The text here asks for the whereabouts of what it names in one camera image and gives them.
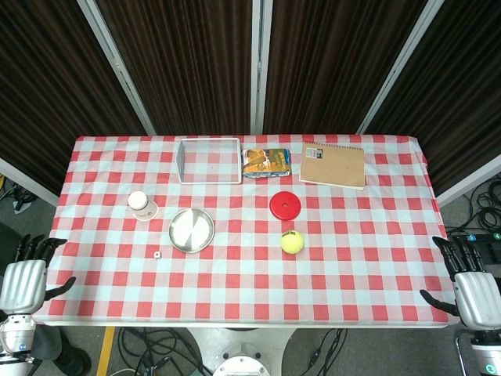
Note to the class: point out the black shoes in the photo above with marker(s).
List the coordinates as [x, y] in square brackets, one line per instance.
[66, 352]

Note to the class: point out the silver metal plate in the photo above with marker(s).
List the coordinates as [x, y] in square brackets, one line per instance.
[192, 231]

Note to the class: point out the yellow tennis ball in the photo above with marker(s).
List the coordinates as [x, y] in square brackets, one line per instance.
[292, 242]

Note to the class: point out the red plastic disc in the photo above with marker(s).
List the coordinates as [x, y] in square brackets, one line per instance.
[291, 205]

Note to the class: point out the dark brown pleated curtain panel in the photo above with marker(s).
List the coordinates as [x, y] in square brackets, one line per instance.
[188, 66]
[332, 66]
[43, 78]
[458, 90]

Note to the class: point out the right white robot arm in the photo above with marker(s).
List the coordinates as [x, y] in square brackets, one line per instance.
[487, 348]

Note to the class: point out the brown spiral notebook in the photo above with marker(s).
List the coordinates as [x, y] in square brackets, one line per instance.
[332, 168]

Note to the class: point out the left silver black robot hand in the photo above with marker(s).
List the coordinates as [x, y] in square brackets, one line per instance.
[23, 286]

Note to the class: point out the yellow blue snack packet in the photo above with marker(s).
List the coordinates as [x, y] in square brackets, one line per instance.
[266, 162]

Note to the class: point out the black power strip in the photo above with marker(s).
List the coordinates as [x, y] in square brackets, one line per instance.
[469, 237]

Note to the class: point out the white partition frame rail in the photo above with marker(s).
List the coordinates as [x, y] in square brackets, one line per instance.
[27, 180]
[469, 180]

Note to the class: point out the white partition frame post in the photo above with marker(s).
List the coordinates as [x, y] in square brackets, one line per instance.
[399, 66]
[117, 66]
[260, 66]

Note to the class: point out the white paper cup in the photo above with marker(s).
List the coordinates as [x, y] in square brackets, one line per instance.
[138, 200]

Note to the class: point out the red white checkered tablecloth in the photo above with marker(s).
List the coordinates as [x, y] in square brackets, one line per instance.
[242, 282]

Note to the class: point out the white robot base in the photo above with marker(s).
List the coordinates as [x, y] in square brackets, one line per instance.
[238, 348]

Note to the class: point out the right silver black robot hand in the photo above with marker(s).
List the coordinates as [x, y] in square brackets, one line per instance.
[479, 297]

